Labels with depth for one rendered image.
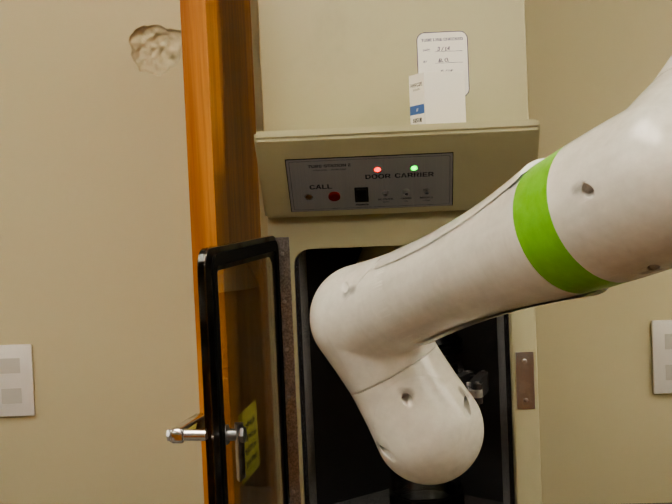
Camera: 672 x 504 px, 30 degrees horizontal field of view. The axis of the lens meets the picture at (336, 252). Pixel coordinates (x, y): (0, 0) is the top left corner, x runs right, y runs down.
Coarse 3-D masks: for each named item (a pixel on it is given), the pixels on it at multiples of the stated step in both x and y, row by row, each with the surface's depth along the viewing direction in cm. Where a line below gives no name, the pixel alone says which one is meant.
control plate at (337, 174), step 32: (288, 160) 143; (320, 160) 143; (352, 160) 143; (384, 160) 143; (416, 160) 143; (448, 160) 143; (320, 192) 147; (352, 192) 147; (416, 192) 147; (448, 192) 147
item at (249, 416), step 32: (224, 288) 128; (256, 288) 140; (224, 320) 127; (256, 320) 140; (224, 352) 127; (256, 352) 140; (224, 384) 126; (256, 384) 139; (224, 416) 126; (256, 416) 139; (256, 448) 138; (256, 480) 138
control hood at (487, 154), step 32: (352, 128) 140; (384, 128) 140; (416, 128) 140; (448, 128) 140; (480, 128) 140; (512, 128) 140; (480, 160) 143; (512, 160) 143; (288, 192) 147; (480, 192) 147
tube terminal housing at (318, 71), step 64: (320, 0) 151; (384, 0) 150; (448, 0) 150; (512, 0) 150; (320, 64) 151; (384, 64) 151; (512, 64) 150; (320, 128) 152; (512, 320) 152; (512, 384) 155
